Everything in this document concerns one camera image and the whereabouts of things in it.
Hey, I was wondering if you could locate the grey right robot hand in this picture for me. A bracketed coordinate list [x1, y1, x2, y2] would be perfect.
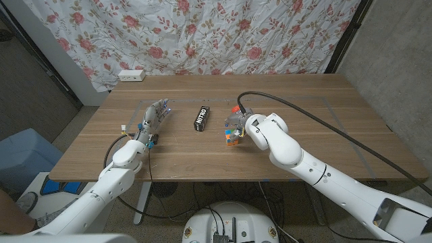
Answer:
[224, 107, 254, 140]

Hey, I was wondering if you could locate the grey table leg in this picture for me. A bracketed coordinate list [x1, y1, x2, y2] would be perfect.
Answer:
[305, 182, 328, 226]

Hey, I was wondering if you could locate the person's leg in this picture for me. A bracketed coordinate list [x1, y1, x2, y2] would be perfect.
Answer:
[0, 188, 36, 236]

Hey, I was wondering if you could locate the white power strip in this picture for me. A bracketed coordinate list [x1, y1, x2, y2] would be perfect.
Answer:
[117, 69, 146, 82]

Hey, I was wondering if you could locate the white and blue floor mat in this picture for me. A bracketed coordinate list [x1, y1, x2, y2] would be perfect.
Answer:
[16, 171, 99, 222]

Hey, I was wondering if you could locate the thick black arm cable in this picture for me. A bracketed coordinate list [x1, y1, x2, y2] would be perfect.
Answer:
[237, 90, 432, 196]

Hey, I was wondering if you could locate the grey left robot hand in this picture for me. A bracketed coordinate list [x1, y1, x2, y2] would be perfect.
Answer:
[136, 99, 171, 142]

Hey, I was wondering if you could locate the white table leg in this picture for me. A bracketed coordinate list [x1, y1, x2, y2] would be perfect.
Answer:
[133, 182, 153, 226]

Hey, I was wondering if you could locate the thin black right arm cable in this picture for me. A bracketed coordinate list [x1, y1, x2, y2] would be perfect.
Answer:
[303, 182, 398, 243]

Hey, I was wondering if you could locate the blue chair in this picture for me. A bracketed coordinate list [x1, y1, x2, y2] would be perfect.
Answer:
[0, 128, 65, 193]

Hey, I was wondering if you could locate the white floor cable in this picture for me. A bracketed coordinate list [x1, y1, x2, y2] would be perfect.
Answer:
[258, 182, 300, 243]

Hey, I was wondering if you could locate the black backdrop stand pole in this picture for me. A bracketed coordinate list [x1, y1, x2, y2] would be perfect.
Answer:
[324, 0, 374, 74]

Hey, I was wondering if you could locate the black round floor object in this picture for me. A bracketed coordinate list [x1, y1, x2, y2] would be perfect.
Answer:
[151, 182, 179, 198]

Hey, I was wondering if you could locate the multicoloured Rubik's cube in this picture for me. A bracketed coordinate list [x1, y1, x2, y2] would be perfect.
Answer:
[225, 129, 240, 146]

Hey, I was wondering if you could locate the grey shoe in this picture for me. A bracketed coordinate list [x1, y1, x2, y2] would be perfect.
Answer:
[16, 191, 38, 214]

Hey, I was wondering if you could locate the white robot torso base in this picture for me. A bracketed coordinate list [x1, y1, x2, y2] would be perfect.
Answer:
[182, 201, 280, 243]

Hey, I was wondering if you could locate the black NITRO box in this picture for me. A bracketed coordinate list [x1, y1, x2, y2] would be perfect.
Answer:
[193, 105, 211, 132]

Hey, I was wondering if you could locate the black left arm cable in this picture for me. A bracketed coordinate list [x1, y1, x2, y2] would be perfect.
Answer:
[103, 134, 198, 219]

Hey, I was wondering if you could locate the floral backdrop cloth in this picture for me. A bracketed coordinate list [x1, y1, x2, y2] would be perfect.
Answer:
[22, 0, 361, 92]

